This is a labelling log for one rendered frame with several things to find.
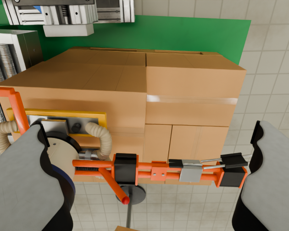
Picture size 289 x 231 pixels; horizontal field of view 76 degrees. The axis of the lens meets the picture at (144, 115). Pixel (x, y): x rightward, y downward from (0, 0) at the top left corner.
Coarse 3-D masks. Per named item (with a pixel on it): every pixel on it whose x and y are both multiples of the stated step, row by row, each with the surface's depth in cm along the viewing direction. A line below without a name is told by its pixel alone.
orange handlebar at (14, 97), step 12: (0, 96) 48; (12, 96) 47; (12, 108) 49; (24, 120) 52; (24, 132) 53; (144, 168) 60; (156, 168) 59; (168, 168) 60; (180, 168) 60; (216, 168) 60; (156, 180) 62; (216, 180) 63
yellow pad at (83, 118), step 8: (8, 112) 64; (32, 112) 64; (40, 112) 64; (48, 112) 64; (56, 112) 64; (64, 112) 64; (72, 112) 64; (80, 112) 64; (88, 112) 64; (96, 112) 65; (104, 112) 65; (32, 120) 64; (40, 120) 64; (72, 120) 64; (80, 120) 64; (88, 120) 64; (96, 120) 64; (104, 120) 65; (72, 128) 63; (80, 128) 65; (88, 136) 69
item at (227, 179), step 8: (224, 168) 60; (232, 168) 60; (240, 168) 61; (224, 176) 60; (232, 176) 60; (240, 176) 60; (216, 184) 63; (224, 184) 62; (232, 184) 62; (240, 184) 62
